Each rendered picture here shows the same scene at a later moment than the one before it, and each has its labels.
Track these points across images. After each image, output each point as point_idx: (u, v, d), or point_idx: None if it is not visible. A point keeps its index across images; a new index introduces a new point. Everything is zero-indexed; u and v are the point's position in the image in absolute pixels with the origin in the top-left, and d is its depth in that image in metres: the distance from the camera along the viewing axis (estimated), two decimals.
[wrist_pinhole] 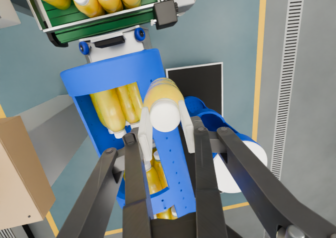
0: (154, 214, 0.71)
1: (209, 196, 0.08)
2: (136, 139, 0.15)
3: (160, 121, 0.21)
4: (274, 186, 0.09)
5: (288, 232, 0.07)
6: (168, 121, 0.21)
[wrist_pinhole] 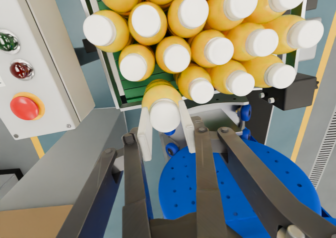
0: None
1: (209, 196, 0.08)
2: (135, 139, 0.15)
3: (160, 121, 0.21)
4: (275, 186, 0.09)
5: (289, 232, 0.07)
6: (168, 121, 0.21)
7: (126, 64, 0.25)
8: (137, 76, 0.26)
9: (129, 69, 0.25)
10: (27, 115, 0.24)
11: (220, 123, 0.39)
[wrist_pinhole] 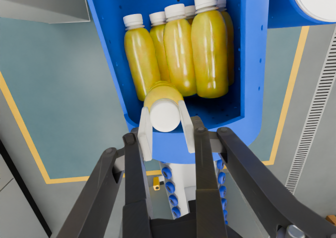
0: (174, 116, 0.21)
1: (209, 196, 0.08)
2: (136, 139, 0.15)
3: None
4: (274, 186, 0.09)
5: (288, 232, 0.07)
6: None
7: None
8: None
9: None
10: None
11: None
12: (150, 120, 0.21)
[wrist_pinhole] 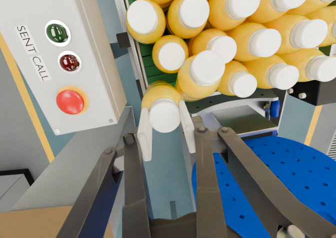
0: (174, 116, 0.20)
1: (209, 196, 0.08)
2: (135, 139, 0.15)
3: (203, 70, 0.20)
4: (275, 186, 0.09)
5: (289, 232, 0.07)
6: (211, 70, 0.20)
7: (165, 52, 0.24)
8: (175, 65, 0.25)
9: (168, 58, 0.24)
10: (72, 109, 0.23)
11: (251, 119, 0.38)
12: (149, 120, 0.20)
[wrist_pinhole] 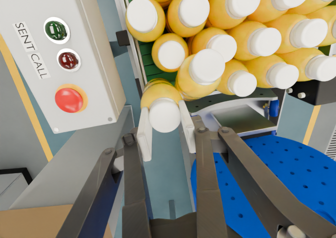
0: (174, 116, 0.20)
1: (209, 196, 0.08)
2: (135, 139, 0.15)
3: (203, 68, 0.20)
4: (275, 186, 0.09)
5: (289, 232, 0.07)
6: (211, 69, 0.20)
7: (165, 50, 0.24)
8: (175, 64, 0.25)
9: (168, 56, 0.24)
10: (71, 107, 0.23)
11: (250, 119, 0.38)
12: (149, 120, 0.20)
